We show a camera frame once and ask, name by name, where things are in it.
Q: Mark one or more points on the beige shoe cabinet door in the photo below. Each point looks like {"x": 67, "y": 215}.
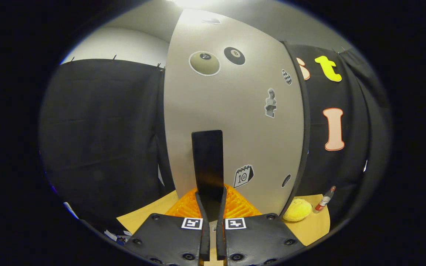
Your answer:
{"x": 235, "y": 129}

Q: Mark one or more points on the dark blue book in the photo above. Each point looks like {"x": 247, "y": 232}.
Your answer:
{"x": 120, "y": 240}

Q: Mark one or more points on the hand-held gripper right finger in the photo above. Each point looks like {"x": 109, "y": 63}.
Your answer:
{"x": 257, "y": 240}

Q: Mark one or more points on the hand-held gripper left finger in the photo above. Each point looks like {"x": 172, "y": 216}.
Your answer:
{"x": 172, "y": 240}

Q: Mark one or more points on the small bottle with red label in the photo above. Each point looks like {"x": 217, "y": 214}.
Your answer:
{"x": 323, "y": 203}

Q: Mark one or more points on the dark grey shoe cabinet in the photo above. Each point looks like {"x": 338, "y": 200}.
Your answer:
{"x": 306, "y": 129}

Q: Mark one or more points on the yellow bread toy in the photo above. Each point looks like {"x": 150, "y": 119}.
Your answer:
{"x": 297, "y": 210}

